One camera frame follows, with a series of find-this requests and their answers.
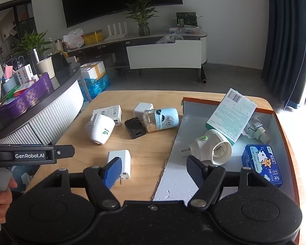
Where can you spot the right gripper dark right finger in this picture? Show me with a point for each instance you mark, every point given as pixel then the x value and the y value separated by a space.
pixel 196 170

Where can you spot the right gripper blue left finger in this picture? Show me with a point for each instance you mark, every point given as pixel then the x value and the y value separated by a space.
pixel 111 172

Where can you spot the white charger with prongs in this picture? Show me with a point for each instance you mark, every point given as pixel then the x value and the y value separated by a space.
pixel 123 163

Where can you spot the white mosquito plug green button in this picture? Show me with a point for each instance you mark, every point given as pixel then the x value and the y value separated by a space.
pixel 213 147

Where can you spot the white mosquito repellent plug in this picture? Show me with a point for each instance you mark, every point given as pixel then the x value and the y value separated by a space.
pixel 100 128

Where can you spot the black usb charger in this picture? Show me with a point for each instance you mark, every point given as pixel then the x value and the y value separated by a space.
pixel 135 127

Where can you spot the white power adapter box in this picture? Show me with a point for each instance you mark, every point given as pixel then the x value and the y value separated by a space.
pixel 113 112

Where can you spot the blue tissue pack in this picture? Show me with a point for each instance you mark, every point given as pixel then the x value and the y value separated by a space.
pixel 260 158

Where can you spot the teal adhesive bandage box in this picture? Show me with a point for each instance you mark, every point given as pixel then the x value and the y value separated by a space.
pixel 231 115

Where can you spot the blue toothpick jar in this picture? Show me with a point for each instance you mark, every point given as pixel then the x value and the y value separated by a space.
pixel 160 119

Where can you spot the clear liquid refill bottle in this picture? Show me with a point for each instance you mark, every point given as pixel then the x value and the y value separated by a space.
pixel 254 129

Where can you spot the person left hand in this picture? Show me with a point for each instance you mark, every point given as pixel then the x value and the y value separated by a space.
pixel 6 199

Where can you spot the blue trash bin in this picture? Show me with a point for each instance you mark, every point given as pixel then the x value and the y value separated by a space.
pixel 23 176

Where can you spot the orange white cardboard tray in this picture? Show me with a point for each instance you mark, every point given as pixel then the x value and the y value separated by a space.
pixel 175 182

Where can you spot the purple gift box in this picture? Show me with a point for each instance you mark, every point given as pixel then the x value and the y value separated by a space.
pixel 20 104

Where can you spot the round white ribbed side table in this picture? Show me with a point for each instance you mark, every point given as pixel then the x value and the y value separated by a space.
pixel 51 116

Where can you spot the small white cube charger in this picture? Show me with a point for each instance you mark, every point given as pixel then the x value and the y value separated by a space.
pixel 139 109

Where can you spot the white medicine box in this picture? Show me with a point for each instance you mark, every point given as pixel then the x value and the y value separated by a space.
pixel 24 74

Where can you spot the blue plastic bag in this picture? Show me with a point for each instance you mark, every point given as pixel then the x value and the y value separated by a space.
pixel 96 86

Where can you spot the black roll on floor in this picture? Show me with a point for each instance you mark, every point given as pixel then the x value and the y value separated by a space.
pixel 202 76

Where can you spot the white paper cup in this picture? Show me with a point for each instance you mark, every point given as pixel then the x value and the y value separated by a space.
pixel 46 66

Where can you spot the cardboard box on floor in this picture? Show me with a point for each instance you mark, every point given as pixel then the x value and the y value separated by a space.
pixel 93 70

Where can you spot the green plant on side table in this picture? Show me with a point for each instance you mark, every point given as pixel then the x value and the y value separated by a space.
pixel 33 45

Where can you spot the white tv cabinet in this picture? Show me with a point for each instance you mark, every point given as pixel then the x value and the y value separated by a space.
pixel 143 52

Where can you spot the yellow box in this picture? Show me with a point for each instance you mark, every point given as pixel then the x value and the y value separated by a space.
pixel 93 37

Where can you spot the white wifi router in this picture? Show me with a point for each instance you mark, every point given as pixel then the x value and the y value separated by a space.
pixel 117 31

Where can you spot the white plastic bag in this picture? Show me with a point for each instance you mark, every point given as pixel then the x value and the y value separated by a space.
pixel 74 39

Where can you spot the dark blue curtain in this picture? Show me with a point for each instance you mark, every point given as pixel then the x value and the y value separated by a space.
pixel 284 68

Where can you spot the black green display box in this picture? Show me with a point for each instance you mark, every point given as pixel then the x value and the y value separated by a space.
pixel 186 19

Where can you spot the potted plant in vase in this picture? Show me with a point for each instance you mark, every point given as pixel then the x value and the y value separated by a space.
pixel 141 11

